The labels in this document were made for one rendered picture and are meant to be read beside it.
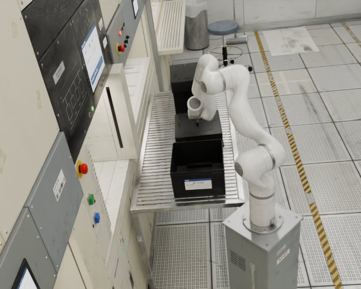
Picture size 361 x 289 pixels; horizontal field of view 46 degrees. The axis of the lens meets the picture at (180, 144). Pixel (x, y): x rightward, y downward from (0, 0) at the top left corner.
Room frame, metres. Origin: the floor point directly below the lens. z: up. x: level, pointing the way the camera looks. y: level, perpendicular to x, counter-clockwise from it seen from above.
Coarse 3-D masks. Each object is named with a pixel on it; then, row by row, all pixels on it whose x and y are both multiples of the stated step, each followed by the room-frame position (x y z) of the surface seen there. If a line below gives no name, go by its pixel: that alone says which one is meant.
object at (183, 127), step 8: (216, 112) 2.37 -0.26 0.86; (176, 120) 2.34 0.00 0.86; (184, 120) 2.32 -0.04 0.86; (192, 120) 2.31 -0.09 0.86; (200, 120) 2.29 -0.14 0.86; (216, 120) 2.27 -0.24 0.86; (176, 128) 2.24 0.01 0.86; (184, 128) 2.23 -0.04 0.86; (192, 128) 2.21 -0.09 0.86; (200, 128) 2.20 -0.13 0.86; (208, 128) 2.19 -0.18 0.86; (216, 128) 2.18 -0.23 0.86; (176, 136) 2.15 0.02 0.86; (184, 136) 2.14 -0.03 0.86; (192, 136) 2.13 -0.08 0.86; (200, 136) 2.13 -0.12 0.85; (208, 136) 2.12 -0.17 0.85; (216, 136) 2.12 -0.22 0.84
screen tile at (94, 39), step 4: (92, 36) 1.84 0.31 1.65; (96, 36) 1.90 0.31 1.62; (92, 40) 1.83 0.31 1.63; (96, 40) 1.89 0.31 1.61; (92, 44) 1.81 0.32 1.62; (92, 48) 1.80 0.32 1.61; (96, 48) 1.86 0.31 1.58; (96, 52) 1.84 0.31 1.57; (100, 52) 1.91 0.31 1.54; (96, 56) 1.83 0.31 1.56; (96, 60) 1.81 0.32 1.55
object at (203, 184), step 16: (176, 144) 1.98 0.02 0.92; (192, 144) 1.97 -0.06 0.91; (208, 144) 1.96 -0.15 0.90; (176, 160) 1.98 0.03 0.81; (192, 160) 1.97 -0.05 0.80; (208, 160) 1.96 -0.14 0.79; (176, 176) 1.71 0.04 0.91; (192, 176) 1.70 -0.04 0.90; (208, 176) 1.69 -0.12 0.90; (224, 176) 1.69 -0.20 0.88; (176, 192) 1.71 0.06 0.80; (192, 192) 1.71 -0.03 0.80; (208, 192) 1.69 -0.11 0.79; (224, 192) 1.69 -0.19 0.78
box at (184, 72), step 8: (184, 64) 2.84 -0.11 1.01; (192, 64) 2.82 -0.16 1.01; (176, 72) 2.72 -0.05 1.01; (184, 72) 2.70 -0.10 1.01; (192, 72) 2.69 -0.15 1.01; (176, 80) 2.60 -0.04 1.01; (184, 80) 2.58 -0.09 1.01; (192, 80) 2.57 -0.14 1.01; (176, 88) 2.57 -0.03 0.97; (184, 88) 2.57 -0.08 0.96; (176, 96) 2.58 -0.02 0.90; (184, 96) 2.58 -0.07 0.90; (176, 104) 2.58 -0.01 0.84; (184, 104) 2.58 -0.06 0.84; (176, 112) 2.58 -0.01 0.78; (184, 112) 2.58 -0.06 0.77
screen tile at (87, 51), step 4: (88, 44) 1.75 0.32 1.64; (88, 48) 1.74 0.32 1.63; (84, 52) 1.67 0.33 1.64; (88, 52) 1.72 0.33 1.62; (92, 52) 1.78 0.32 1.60; (88, 56) 1.71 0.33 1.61; (92, 56) 1.77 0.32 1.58; (92, 60) 1.75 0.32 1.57; (92, 64) 1.74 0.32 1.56; (88, 68) 1.67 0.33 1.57; (92, 68) 1.72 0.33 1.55
